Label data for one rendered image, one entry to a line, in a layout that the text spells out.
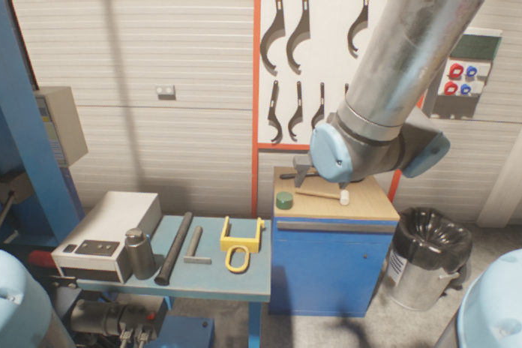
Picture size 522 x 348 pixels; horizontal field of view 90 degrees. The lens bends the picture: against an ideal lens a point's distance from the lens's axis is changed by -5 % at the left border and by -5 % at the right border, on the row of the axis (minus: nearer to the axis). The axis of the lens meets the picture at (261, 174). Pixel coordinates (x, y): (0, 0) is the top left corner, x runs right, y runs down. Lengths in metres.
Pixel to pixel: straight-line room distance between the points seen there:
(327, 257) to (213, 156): 1.51
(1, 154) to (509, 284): 1.40
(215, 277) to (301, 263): 0.87
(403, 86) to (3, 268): 0.40
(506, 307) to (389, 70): 0.24
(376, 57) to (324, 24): 2.11
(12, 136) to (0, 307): 1.07
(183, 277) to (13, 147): 0.78
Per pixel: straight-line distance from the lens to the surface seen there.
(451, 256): 2.17
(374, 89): 0.35
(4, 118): 1.28
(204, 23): 2.50
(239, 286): 1.06
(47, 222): 1.46
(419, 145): 0.49
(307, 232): 1.68
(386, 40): 0.34
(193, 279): 1.10
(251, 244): 1.14
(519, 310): 0.26
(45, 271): 1.32
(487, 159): 3.46
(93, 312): 1.20
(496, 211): 3.83
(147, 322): 1.09
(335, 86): 2.52
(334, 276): 1.98
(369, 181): 2.04
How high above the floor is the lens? 1.89
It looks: 29 degrees down
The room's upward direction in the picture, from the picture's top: 2 degrees clockwise
